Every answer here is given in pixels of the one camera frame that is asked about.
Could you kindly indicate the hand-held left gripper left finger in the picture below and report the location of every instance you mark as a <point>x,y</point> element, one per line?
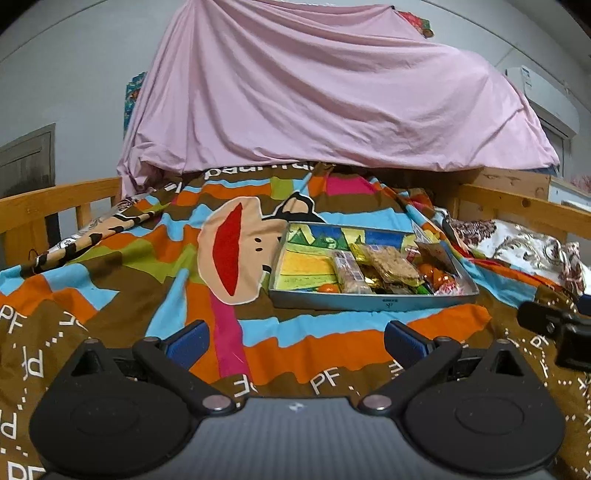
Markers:
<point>189,344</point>

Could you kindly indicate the white cabinet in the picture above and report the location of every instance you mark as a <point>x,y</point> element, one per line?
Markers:
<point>570,191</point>

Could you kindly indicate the colourful printed blanket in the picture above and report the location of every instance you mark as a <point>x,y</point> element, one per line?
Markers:
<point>115,295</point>

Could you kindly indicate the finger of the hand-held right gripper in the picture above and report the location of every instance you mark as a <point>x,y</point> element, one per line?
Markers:
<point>540,316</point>

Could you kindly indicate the dark snack packet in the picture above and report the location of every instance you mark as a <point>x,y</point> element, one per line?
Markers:
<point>429,251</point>

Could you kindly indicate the teal floral cloth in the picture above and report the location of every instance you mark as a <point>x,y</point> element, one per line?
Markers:
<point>131,101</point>

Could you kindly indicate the yellow snack packet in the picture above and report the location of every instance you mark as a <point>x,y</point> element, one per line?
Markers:
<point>360,254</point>

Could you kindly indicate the white air conditioner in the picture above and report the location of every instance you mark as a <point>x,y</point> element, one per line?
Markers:
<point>545,97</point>

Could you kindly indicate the wooden bed rail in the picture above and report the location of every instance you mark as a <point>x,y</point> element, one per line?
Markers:
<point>517,207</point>
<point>46,203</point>

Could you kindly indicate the grey tray with dinosaur drawing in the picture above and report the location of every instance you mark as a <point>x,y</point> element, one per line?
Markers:
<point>369,302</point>

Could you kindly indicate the green and white snack packet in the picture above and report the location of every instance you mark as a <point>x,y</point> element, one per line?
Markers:
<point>420,289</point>

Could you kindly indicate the clear nut bar packet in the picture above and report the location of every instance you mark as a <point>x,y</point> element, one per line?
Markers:
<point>353,272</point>

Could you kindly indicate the pink flower decoration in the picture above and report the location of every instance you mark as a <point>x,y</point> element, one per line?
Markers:
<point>581,181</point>

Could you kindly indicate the red and pink snack packet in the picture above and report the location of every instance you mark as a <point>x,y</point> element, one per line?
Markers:
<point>450,287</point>

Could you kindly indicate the red floral cloth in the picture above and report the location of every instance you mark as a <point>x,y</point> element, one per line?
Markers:
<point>415,23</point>

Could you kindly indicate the clear oat bar packet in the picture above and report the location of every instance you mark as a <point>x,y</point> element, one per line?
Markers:
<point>392,265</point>

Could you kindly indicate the wooden board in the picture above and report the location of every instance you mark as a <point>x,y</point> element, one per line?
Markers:
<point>508,182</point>

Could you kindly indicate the pink bed sheet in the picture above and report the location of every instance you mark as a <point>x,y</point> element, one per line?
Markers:
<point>323,92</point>

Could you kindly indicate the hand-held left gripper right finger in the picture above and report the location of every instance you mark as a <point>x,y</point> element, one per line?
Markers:
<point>406,342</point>

